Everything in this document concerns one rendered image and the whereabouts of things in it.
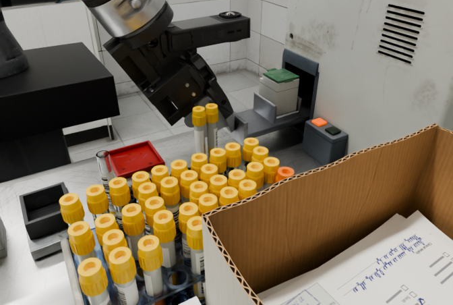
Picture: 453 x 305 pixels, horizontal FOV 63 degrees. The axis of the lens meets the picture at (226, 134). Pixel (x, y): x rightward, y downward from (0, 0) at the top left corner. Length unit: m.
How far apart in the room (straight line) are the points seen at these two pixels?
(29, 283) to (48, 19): 1.71
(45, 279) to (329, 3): 0.46
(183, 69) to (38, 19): 1.65
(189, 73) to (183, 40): 0.04
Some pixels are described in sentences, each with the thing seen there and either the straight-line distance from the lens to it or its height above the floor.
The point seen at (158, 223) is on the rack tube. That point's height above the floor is 0.99.
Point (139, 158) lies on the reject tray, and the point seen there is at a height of 0.88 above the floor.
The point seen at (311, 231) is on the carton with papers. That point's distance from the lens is 0.32.
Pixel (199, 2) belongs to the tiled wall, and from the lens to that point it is 2.95.
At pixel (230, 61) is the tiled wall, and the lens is 3.21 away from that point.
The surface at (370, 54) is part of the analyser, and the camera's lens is 0.48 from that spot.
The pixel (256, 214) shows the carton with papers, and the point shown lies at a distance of 0.26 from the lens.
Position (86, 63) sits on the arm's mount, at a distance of 0.75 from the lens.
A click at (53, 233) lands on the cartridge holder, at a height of 0.89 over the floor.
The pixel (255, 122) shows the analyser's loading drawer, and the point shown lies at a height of 0.91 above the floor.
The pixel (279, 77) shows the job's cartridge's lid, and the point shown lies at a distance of 0.54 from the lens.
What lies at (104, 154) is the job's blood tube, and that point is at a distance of 0.40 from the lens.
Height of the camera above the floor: 1.19
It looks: 31 degrees down
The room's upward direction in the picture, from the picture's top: straight up
